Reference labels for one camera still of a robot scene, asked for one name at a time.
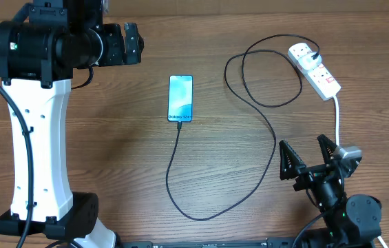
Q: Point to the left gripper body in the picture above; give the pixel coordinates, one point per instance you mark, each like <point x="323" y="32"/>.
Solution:
<point x="113" y="46"/>

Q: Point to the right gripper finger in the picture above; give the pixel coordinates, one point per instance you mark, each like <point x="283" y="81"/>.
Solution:
<point x="327" y="147"/>
<point x="291" y="165"/>

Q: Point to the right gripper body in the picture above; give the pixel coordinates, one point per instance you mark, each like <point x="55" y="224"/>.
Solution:
<point x="310" y="176"/>

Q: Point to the Samsung Galaxy smartphone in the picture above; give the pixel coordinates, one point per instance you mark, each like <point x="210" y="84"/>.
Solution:
<point x="180" y="99"/>

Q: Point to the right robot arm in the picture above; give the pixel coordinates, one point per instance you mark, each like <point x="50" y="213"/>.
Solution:
<point x="344" y="221"/>

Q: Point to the white charger plug adapter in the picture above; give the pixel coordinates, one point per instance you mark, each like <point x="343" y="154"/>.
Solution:
<point x="310" y="61"/>

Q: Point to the white power strip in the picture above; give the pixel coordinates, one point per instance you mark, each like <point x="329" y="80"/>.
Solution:
<point x="322" y="81"/>

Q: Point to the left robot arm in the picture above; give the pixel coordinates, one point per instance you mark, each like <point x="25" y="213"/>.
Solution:
<point x="40" y="47"/>

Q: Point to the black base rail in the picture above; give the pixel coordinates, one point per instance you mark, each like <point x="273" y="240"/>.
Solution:
<point x="268" y="243"/>

